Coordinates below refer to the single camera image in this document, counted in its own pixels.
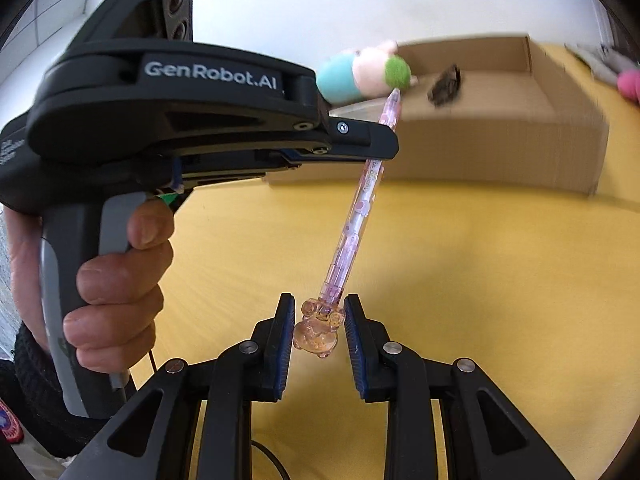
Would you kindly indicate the black sunglasses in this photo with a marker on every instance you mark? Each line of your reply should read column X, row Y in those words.
column 446, row 88

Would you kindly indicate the pink teal plush pig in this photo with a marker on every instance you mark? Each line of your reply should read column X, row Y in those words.
column 364, row 74

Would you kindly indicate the pink bear-topped pen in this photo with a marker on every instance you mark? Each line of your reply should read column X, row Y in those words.
column 317, row 331

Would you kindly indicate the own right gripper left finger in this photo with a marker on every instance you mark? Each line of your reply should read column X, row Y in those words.
column 203, row 408

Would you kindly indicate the clear white phone case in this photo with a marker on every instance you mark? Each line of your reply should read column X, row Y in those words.
column 368, row 110

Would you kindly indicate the grey folded cloth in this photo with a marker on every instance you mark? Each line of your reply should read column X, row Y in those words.
column 605, row 63

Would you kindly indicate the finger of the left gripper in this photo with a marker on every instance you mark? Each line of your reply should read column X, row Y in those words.
column 351, row 140

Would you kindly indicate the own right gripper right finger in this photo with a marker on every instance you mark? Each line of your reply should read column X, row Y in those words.
column 486, row 436

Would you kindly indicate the person's left hand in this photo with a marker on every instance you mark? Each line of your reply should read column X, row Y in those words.
column 120, row 293

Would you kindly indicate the pink plush toy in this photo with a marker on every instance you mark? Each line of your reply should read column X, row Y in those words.
column 628, row 84

